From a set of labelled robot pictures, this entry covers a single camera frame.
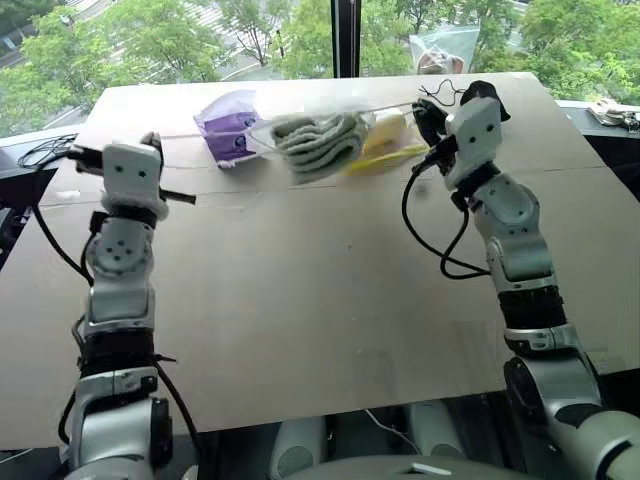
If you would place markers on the grey robot torso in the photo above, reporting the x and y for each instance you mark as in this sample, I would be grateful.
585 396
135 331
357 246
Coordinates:
380 470

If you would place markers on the purple plastic package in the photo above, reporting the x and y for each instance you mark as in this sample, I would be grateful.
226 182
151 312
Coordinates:
225 125

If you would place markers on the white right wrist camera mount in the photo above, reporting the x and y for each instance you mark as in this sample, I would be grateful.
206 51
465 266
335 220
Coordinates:
475 135

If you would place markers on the clear plastic bag with items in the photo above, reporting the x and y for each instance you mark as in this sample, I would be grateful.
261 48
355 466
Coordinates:
442 52

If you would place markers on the dark side counter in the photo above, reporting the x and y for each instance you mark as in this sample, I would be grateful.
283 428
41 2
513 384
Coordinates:
615 200

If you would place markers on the dark window frame post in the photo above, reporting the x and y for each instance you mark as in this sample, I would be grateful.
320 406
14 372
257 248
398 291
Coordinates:
346 35

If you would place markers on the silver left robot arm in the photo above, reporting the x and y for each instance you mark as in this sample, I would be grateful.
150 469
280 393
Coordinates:
117 300

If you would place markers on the yellow green packet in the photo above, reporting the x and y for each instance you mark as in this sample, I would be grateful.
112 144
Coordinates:
385 157

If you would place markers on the pale yellow cloth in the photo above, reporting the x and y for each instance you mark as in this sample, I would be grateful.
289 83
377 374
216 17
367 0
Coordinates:
387 127

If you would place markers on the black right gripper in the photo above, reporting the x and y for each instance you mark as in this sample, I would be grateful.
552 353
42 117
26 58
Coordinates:
482 90

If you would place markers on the pink cloth and keys pile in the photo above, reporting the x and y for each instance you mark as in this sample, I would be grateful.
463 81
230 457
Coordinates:
612 114

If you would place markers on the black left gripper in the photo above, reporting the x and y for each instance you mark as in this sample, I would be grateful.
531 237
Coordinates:
151 140

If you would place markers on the grey rounded robot leg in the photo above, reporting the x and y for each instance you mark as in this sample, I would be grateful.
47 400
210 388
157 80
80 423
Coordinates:
300 447
435 430

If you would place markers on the green towel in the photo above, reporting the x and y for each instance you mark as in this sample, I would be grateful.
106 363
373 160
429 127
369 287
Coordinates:
320 145

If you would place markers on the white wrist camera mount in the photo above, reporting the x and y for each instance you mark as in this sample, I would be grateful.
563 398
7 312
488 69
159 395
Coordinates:
131 175
475 135

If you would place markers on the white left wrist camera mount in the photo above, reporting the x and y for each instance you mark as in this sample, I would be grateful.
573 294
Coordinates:
131 175

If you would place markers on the black side desk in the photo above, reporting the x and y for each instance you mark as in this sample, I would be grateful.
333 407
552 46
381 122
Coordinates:
20 190

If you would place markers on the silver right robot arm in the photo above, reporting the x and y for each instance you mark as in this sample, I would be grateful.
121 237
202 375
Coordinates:
522 250

